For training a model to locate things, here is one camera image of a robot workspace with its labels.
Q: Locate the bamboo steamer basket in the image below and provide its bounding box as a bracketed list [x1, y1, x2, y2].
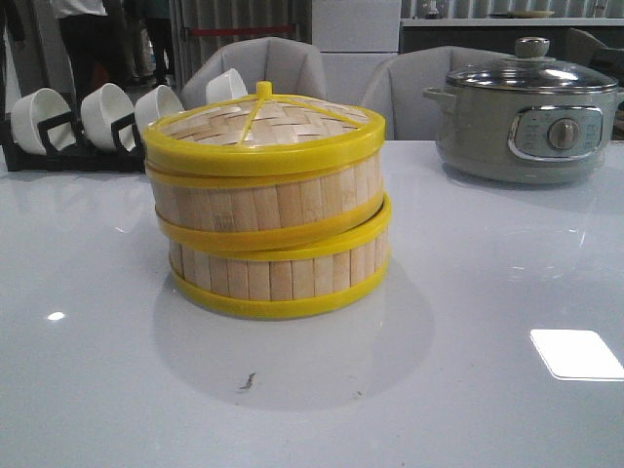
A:
[146, 152, 384, 252]
[169, 196, 392, 319]

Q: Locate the woven bamboo steamer lid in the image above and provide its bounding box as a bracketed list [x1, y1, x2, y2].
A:
[144, 81, 386, 176]

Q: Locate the grey chair left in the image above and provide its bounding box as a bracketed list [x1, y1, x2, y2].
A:
[181, 37, 327, 108]

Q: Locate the grey chair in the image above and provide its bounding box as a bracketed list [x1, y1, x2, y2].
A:
[359, 46, 505, 140]
[181, 37, 327, 108]

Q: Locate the white bowl rightmost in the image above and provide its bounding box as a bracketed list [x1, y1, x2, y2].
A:
[205, 68, 248, 104]

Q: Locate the white bowl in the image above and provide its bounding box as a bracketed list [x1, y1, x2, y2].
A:
[135, 85, 184, 132]
[11, 88, 70, 156]
[81, 83, 135, 151]
[205, 68, 248, 104]

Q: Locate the grey chair right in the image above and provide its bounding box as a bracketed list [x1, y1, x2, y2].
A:
[359, 46, 505, 140]

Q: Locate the white cabinet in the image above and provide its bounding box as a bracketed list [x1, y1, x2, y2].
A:
[311, 1, 402, 104]

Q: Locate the grey-green electric cooking pot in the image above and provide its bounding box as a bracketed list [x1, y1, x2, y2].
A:
[423, 84, 623, 184]

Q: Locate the black bowl rack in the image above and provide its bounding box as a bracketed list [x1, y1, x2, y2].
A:
[1, 109, 145, 173]

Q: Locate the glass pot lid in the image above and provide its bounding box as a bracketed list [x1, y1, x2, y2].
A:
[446, 36, 618, 95]

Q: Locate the person in dark trousers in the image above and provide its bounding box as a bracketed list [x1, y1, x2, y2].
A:
[48, 0, 176, 98]

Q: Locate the white bowl far left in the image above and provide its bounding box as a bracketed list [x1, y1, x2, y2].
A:
[11, 88, 70, 156]

